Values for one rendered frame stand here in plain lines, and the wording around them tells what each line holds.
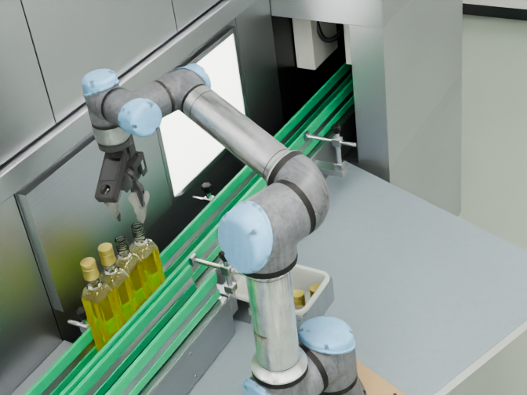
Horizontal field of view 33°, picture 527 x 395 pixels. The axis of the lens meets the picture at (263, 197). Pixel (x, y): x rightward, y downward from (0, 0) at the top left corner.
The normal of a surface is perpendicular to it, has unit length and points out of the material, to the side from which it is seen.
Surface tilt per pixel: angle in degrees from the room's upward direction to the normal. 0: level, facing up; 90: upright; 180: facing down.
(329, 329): 7
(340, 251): 0
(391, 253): 0
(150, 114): 90
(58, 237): 90
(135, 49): 90
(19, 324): 90
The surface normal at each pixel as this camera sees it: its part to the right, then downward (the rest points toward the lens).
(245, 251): -0.73, 0.35
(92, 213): 0.87, 0.19
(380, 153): -0.48, 0.54
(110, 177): -0.25, -0.40
